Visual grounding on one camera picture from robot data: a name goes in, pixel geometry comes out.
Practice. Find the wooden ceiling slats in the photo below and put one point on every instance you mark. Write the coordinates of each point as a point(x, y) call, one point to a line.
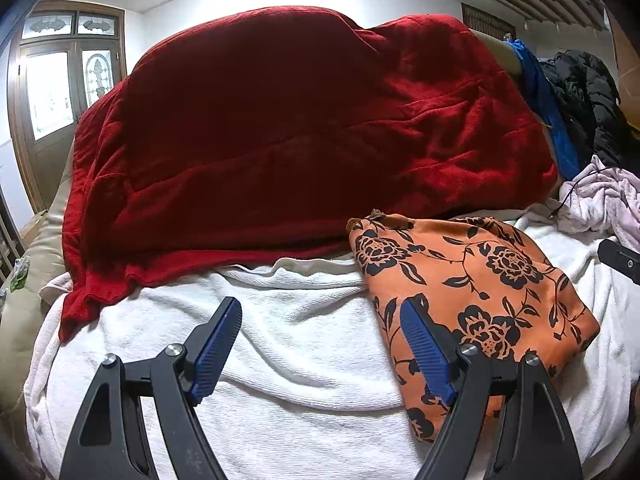
point(545, 0)

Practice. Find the white towel blanket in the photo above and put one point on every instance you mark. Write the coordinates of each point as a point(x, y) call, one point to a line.
point(300, 360)

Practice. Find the orange floral shirt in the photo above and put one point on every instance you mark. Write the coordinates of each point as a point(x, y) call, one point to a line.
point(470, 285)

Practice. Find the blue jacket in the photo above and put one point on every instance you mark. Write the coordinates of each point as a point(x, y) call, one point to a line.
point(547, 110)

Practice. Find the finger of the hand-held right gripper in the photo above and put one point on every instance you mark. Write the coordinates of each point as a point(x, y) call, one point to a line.
point(621, 261)

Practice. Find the wooden railing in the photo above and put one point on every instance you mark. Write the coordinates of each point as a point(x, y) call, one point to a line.
point(7, 240)

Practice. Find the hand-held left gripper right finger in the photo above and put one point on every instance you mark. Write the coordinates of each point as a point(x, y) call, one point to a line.
point(429, 355)

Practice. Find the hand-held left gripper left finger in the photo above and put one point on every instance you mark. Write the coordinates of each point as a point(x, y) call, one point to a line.
point(216, 352)

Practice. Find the beige sofa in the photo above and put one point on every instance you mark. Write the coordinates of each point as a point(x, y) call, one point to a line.
point(35, 280)

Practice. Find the pink fleece garment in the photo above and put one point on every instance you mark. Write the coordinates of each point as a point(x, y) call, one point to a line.
point(600, 200)

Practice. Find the green packet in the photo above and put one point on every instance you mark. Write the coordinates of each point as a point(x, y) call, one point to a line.
point(19, 275)

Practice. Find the black puffer jacket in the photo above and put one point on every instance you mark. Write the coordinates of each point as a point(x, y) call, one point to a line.
point(590, 105)

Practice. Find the red blanket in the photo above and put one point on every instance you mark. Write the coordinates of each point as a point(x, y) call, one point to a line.
point(300, 135)

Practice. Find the wooden glass-panel door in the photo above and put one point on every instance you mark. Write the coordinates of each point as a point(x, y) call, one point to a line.
point(55, 90)

